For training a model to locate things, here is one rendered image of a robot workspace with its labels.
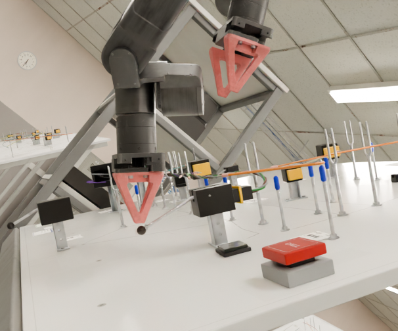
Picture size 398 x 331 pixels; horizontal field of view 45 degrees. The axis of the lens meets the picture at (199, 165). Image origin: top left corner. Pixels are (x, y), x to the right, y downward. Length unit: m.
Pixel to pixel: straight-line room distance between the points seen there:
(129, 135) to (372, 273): 0.36
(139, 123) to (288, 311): 0.34
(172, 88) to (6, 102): 7.58
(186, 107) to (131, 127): 0.08
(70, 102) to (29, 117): 0.70
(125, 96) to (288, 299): 0.36
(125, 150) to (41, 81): 7.65
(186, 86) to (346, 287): 0.34
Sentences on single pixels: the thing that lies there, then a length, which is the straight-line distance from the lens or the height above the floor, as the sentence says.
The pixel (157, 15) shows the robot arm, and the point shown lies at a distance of 0.62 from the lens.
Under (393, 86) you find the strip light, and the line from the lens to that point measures 4.16.
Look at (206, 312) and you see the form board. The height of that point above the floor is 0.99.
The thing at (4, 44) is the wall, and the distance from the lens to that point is 8.29.
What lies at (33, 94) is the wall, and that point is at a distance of 8.27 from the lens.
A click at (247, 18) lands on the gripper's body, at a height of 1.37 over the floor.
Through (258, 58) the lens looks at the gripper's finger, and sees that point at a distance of 0.72.
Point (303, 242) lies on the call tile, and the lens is 0.53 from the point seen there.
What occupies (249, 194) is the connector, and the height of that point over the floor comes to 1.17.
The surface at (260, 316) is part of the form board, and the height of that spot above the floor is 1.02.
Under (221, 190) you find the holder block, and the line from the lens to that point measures 0.70.
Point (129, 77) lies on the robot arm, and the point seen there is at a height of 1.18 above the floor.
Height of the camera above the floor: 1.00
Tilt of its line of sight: 13 degrees up
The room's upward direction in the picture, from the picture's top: 36 degrees clockwise
